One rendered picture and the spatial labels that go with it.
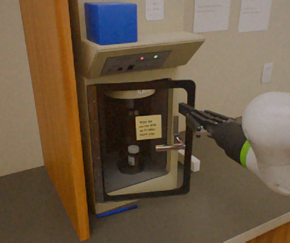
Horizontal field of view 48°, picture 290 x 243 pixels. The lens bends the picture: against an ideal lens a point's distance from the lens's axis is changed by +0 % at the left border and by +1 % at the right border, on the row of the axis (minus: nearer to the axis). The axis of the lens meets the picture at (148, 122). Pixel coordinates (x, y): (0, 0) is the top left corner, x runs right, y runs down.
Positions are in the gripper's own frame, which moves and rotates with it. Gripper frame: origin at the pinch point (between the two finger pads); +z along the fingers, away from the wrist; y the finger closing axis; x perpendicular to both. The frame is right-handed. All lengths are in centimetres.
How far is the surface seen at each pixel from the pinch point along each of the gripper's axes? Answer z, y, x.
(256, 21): 57, -83, -14
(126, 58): 5.3, 16.3, -15.8
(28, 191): 38, 42, 37
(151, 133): 6.6, 8.1, 8.2
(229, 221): -9.9, -11.7, 37.0
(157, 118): 6.0, 6.3, 3.3
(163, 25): 13.7, 0.2, -22.0
